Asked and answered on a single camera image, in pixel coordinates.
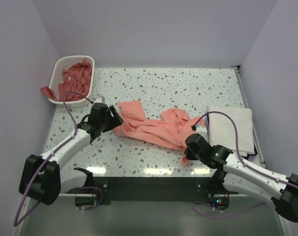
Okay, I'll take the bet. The salmon pink t shirt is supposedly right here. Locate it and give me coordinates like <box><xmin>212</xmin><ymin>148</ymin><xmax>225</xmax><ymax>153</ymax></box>
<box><xmin>113</xmin><ymin>100</ymin><xmax>206</xmax><ymax>151</ymax></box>

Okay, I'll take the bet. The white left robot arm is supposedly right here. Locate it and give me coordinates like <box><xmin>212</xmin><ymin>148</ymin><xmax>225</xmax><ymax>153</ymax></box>
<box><xmin>19</xmin><ymin>103</ymin><xmax>123</xmax><ymax>205</ymax></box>

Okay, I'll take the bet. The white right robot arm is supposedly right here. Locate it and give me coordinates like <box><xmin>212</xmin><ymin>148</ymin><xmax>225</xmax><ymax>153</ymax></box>
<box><xmin>185</xmin><ymin>134</ymin><xmax>298</xmax><ymax>223</ymax></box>

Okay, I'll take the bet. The white folded t shirt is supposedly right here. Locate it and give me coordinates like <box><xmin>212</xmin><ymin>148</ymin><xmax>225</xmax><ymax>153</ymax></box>
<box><xmin>208</xmin><ymin>105</ymin><xmax>254</xmax><ymax>155</ymax></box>

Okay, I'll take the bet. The dark red t shirt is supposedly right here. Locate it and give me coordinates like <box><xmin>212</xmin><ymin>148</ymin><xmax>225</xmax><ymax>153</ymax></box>
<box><xmin>40</xmin><ymin>59</ymin><xmax>92</xmax><ymax>102</ymax></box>

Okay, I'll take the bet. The white perforated plastic basket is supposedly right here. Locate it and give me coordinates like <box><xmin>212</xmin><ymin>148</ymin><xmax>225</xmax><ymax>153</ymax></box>
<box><xmin>48</xmin><ymin>55</ymin><xmax>95</xmax><ymax>108</ymax></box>

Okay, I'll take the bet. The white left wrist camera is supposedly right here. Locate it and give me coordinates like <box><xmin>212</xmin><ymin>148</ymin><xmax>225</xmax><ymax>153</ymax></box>
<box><xmin>92</xmin><ymin>95</ymin><xmax>105</xmax><ymax>104</ymax></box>

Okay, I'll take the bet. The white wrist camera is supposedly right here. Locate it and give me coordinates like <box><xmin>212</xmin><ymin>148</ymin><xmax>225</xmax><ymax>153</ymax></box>
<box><xmin>92</xmin><ymin>95</ymin><xmax>105</xmax><ymax>104</ymax></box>
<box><xmin>192</xmin><ymin>125</ymin><xmax>209</xmax><ymax>140</ymax></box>

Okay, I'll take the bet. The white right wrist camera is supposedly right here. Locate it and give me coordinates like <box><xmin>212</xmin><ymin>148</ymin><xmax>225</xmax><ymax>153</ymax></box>
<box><xmin>192</xmin><ymin>125</ymin><xmax>209</xmax><ymax>140</ymax></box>

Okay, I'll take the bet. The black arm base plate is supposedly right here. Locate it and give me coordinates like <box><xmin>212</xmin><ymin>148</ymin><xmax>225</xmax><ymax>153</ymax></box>
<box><xmin>66</xmin><ymin>177</ymin><xmax>230</xmax><ymax>210</ymax></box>

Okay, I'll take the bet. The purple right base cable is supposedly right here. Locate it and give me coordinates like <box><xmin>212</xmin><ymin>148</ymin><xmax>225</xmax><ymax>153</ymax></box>
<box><xmin>192</xmin><ymin>200</ymin><xmax>267</xmax><ymax>220</ymax></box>

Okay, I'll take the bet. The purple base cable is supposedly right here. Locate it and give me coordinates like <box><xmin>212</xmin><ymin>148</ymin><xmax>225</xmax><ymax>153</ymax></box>
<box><xmin>192</xmin><ymin>200</ymin><xmax>267</xmax><ymax>220</ymax></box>
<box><xmin>76</xmin><ymin>185</ymin><xmax>104</xmax><ymax>211</ymax></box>

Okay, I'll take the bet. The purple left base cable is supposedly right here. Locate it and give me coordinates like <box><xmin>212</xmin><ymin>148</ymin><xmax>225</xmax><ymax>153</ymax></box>
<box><xmin>76</xmin><ymin>185</ymin><xmax>104</xmax><ymax>211</ymax></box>

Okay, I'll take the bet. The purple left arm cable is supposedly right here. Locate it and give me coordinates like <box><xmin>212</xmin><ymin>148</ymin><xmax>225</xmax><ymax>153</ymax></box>
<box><xmin>13</xmin><ymin>91</ymin><xmax>94</xmax><ymax>227</ymax></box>

